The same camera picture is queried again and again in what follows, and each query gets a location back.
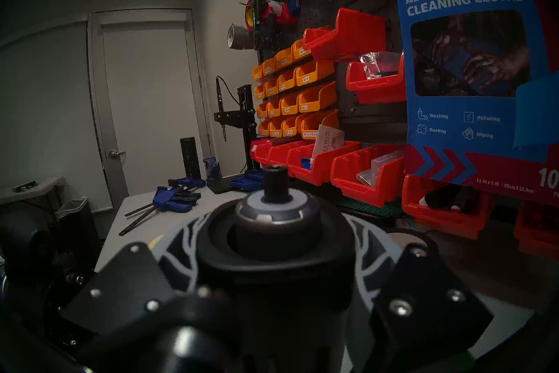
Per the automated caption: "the white paper packet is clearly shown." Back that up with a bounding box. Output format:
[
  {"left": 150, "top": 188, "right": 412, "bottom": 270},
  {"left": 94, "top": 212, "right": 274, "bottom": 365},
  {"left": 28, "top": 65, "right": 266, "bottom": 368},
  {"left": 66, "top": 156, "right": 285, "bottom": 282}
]
[{"left": 311, "top": 124, "right": 345, "bottom": 163}]

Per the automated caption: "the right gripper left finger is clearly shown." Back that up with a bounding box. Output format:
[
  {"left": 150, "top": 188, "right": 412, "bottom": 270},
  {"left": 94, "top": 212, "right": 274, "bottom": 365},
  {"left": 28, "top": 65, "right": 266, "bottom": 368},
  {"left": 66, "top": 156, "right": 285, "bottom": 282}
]
[{"left": 59, "top": 215, "right": 210, "bottom": 335}]

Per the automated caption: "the black hanging clamp tool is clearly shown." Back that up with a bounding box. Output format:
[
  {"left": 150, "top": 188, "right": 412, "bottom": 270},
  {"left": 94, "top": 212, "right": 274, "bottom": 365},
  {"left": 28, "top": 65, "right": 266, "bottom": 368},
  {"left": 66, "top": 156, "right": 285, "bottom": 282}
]
[{"left": 251, "top": 0, "right": 273, "bottom": 51}]

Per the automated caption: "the red white tape roll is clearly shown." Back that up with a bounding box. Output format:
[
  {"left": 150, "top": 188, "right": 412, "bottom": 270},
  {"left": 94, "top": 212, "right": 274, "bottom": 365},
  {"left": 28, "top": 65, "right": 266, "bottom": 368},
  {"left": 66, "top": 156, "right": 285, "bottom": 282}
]
[{"left": 264, "top": 0, "right": 297, "bottom": 26}]

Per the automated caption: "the red yellow tape roll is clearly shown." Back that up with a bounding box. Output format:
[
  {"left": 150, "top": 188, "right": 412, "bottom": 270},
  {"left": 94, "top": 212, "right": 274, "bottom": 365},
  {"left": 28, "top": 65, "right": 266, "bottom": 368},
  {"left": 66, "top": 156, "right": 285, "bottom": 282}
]
[{"left": 244, "top": 0, "right": 262, "bottom": 31}]

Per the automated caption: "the blue cleaning cloths box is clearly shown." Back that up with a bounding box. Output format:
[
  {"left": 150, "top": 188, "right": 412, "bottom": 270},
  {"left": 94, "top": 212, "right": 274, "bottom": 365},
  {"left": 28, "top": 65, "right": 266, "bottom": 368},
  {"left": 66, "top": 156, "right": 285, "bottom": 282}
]
[{"left": 390, "top": 0, "right": 559, "bottom": 206}]

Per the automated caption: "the green cutting mat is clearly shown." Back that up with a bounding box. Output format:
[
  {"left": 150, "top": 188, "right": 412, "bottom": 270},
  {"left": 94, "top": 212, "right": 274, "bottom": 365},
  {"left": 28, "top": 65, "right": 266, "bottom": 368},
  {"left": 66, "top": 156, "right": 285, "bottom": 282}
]
[{"left": 334, "top": 195, "right": 411, "bottom": 220}]

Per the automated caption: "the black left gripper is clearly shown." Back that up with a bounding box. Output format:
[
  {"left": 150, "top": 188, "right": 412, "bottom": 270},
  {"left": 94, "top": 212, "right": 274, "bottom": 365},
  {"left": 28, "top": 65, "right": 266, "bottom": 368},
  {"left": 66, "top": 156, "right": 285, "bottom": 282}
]
[{"left": 0, "top": 267, "right": 94, "bottom": 351}]

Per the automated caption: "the black lined trash bin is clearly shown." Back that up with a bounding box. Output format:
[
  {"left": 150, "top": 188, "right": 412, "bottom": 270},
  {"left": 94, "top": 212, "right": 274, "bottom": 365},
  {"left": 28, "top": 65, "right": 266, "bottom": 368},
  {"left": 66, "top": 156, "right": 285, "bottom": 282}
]
[{"left": 55, "top": 196, "right": 102, "bottom": 265}]

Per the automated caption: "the dark grey pegboard wall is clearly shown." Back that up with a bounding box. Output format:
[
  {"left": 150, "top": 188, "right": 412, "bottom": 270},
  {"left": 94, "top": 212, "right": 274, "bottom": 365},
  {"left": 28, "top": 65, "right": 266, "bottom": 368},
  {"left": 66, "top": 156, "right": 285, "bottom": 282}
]
[{"left": 255, "top": 0, "right": 409, "bottom": 145}]

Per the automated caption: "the small white side table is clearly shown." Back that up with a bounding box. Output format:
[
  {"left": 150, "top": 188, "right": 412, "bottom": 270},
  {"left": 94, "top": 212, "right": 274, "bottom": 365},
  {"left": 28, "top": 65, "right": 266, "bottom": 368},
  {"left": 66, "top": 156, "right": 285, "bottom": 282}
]
[{"left": 0, "top": 177, "right": 66, "bottom": 206}]

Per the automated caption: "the grey duct tape roll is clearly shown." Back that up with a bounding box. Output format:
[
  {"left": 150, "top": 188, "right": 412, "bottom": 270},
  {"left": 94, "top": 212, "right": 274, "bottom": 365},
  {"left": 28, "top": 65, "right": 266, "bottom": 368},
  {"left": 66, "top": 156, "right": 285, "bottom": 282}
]
[{"left": 227, "top": 24, "right": 256, "bottom": 50}]

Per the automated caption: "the black screwdriver bit case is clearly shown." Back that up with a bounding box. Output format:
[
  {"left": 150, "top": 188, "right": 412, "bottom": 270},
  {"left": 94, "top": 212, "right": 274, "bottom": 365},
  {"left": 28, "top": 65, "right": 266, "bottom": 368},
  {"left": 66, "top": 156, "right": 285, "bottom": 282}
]
[{"left": 194, "top": 165, "right": 356, "bottom": 373}]

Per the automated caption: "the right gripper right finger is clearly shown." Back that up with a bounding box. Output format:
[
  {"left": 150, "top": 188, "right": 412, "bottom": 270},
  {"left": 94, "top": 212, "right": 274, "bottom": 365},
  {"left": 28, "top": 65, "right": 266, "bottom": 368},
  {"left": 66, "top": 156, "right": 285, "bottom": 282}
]
[{"left": 349, "top": 215, "right": 494, "bottom": 373}]

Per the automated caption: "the clear plastic bag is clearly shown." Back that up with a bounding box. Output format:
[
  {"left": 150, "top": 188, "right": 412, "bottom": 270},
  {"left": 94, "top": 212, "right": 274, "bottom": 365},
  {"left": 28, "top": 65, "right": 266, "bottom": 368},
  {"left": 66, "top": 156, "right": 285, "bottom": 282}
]
[
  {"left": 359, "top": 51, "right": 400, "bottom": 80},
  {"left": 356, "top": 148, "right": 404, "bottom": 187}
]

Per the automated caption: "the black tape roll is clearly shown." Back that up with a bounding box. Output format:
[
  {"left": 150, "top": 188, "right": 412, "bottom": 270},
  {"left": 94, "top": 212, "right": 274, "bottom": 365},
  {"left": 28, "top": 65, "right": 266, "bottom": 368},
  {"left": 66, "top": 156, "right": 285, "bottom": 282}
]
[{"left": 384, "top": 228, "right": 437, "bottom": 255}]

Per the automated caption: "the red parts bin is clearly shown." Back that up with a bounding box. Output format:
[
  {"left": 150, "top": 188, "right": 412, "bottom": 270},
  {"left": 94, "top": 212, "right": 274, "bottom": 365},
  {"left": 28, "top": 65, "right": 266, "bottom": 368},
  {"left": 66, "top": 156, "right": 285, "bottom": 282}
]
[
  {"left": 255, "top": 141, "right": 289, "bottom": 167},
  {"left": 402, "top": 175, "right": 494, "bottom": 240},
  {"left": 267, "top": 140, "right": 315, "bottom": 176},
  {"left": 331, "top": 144, "right": 407, "bottom": 207},
  {"left": 346, "top": 52, "right": 407, "bottom": 105},
  {"left": 303, "top": 8, "right": 387, "bottom": 62},
  {"left": 250, "top": 138, "right": 273, "bottom": 161},
  {"left": 286, "top": 141, "right": 362, "bottom": 186}
]

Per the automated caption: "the black clamp stand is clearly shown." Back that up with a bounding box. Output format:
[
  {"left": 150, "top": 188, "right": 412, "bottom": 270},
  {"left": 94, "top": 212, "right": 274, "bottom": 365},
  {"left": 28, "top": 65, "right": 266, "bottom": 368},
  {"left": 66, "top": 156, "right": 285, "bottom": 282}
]
[{"left": 205, "top": 76, "right": 258, "bottom": 194}]

